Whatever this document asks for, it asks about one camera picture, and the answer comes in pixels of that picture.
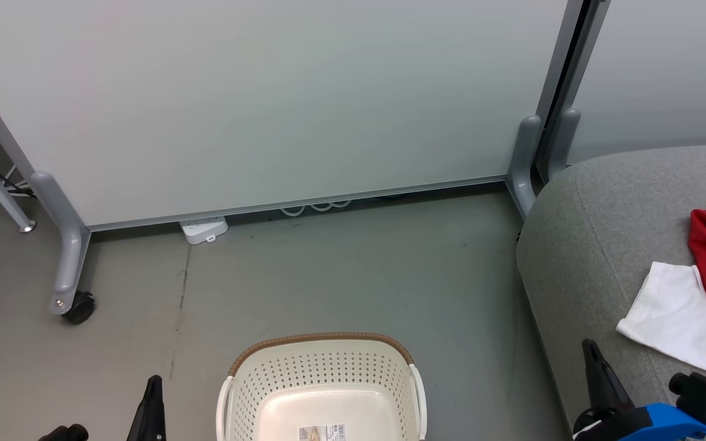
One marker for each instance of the wide white partition panel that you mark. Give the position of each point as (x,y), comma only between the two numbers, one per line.
(267,92)

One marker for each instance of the red and white garment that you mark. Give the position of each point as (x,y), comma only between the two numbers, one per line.
(671,312)

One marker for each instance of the grey fabric sofa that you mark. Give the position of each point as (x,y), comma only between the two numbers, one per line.
(598,245)

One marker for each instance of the black castor wheel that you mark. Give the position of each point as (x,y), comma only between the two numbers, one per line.
(80,308)

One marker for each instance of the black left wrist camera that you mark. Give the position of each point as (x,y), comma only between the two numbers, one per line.
(65,433)

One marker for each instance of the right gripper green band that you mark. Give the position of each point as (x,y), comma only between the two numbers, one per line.
(604,425)

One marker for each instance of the white partition panel behind sofa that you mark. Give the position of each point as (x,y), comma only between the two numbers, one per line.
(665,73)

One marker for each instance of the white power strip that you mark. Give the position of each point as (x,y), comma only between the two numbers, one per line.
(204,228)

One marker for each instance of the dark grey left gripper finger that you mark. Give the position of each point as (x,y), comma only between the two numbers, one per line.
(151,410)

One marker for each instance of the paper label sticker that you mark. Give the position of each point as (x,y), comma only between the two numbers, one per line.
(322,433)

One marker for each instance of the cream perforated laundry basket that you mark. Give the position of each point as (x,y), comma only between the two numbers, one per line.
(328,367)

